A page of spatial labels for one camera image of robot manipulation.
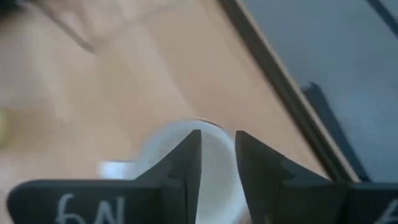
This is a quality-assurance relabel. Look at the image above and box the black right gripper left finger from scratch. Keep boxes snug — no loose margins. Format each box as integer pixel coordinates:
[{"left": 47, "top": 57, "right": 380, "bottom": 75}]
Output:
[{"left": 6, "top": 128, "right": 203, "bottom": 224}]

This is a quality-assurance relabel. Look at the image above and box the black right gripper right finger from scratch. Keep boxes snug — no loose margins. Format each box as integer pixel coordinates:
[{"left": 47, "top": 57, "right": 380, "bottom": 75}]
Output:
[{"left": 234, "top": 130, "right": 398, "bottom": 224}]

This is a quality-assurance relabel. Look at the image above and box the yellow and white mug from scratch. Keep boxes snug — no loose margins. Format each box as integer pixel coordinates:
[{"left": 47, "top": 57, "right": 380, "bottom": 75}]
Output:
[{"left": 97, "top": 118, "right": 251, "bottom": 224}]

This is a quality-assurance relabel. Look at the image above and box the small pale yellow cup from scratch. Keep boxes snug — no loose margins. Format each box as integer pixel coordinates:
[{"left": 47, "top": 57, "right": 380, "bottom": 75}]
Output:
[{"left": 0, "top": 108, "right": 11, "bottom": 149}]

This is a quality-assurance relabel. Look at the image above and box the black table frame leg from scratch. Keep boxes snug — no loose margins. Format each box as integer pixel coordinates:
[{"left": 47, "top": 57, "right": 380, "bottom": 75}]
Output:
[{"left": 300, "top": 82, "right": 371, "bottom": 184}]

